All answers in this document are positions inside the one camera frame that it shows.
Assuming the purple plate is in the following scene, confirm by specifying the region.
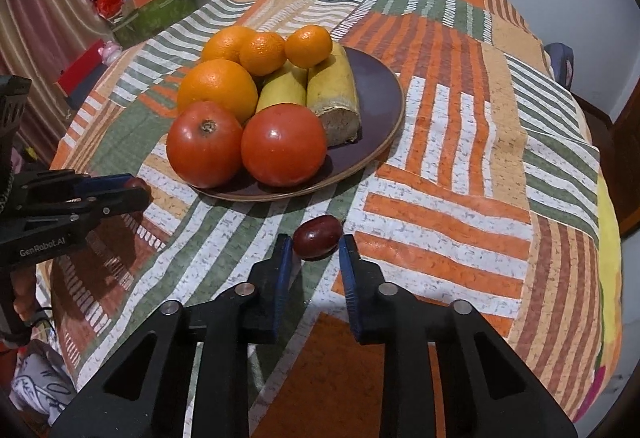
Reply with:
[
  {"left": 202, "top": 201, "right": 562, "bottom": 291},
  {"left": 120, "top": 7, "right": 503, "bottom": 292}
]
[{"left": 187, "top": 46, "right": 405, "bottom": 203}]

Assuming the red tomato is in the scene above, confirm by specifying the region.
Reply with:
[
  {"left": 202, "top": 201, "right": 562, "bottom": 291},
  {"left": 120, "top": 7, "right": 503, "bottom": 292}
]
[
  {"left": 166, "top": 101, "right": 244, "bottom": 189},
  {"left": 241, "top": 104, "right": 328, "bottom": 187}
]

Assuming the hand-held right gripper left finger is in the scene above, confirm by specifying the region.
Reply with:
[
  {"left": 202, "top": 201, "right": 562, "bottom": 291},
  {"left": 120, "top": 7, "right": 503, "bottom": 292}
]
[{"left": 50, "top": 234, "right": 293, "bottom": 438}]

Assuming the white printed cloth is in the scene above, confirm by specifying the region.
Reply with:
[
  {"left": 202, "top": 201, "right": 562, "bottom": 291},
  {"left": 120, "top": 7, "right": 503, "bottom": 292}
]
[{"left": 10, "top": 338, "right": 77, "bottom": 425}]

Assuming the green storage box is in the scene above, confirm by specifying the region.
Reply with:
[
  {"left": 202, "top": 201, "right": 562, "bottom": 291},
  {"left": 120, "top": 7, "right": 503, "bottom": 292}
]
[{"left": 112, "top": 0, "right": 198, "bottom": 49}]

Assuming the blue bag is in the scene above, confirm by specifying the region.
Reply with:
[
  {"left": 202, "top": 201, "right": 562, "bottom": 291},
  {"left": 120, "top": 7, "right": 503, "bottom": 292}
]
[{"left": 544, "top": 42, "right": 576, "bottom": 91}]

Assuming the striped patchwork blanket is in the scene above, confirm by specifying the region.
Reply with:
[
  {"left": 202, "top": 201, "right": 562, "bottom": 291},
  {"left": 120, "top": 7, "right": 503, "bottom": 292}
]
[{"left": 37, "top": 0, "right": 623, "bottom": 438}]

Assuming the yellow banana piece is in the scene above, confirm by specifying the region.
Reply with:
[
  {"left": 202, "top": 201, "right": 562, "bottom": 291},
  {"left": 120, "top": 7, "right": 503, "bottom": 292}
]
[
  {"left": 256, "top": 62, "right": 308, "bottom": 116},
  {"left": 306, "top": 42, "right": 362, "bottom": 146}
]

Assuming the red plastic bag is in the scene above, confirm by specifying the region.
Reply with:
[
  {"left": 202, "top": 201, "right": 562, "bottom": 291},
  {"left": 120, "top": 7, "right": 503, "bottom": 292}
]
[{"left": 92, "top": 0, "right": 133, "bottom": 19}]

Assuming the striped red curtain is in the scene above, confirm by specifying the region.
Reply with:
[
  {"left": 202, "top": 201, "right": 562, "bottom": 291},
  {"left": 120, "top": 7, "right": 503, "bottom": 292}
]
[{"left": 0, "top": 0, "right": 104, "bottom": 161}]

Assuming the small mandarin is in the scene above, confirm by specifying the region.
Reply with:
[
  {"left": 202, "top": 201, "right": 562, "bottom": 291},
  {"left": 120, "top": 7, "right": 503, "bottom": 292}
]
[
  {"left": 239, "top": 32, "right": 287, "bottom": 76},
  {"left": 285, "top": 25, "right": 333, "bottom": 68}
]

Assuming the red box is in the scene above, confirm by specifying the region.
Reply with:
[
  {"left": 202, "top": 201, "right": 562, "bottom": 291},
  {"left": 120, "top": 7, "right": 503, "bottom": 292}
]
[{"left": 57, "top": 40, "right": 113, "bottom": 97}]

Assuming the large orange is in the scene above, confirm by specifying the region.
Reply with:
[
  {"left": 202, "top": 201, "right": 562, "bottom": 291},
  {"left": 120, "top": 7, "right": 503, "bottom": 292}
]
[
  {"left": 201, "top": 26, "right": 258, "bottom": 64},
  {"left": 177, "top": 59, "right": 259, "bottom": 123}
]

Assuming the yellow blanket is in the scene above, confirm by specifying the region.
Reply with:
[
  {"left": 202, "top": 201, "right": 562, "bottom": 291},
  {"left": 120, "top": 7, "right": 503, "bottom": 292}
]
[{"left": 596, "top": 173, "right": 624, "bottom": 371}]

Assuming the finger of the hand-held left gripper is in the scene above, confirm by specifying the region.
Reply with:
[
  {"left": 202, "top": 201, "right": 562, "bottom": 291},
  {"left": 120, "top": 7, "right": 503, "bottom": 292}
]
[
  {"left": 15, "top": 187, "right": 153, "bottom": 231},
  {"left": 19, "top": 170, "right": 134, "bottom": 205}
]

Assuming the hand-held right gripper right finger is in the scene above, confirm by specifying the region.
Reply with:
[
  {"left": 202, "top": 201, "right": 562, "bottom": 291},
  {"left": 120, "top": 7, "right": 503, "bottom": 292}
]
[{"left": 340, "top": 234, "right": 578, "bottom": 438}]

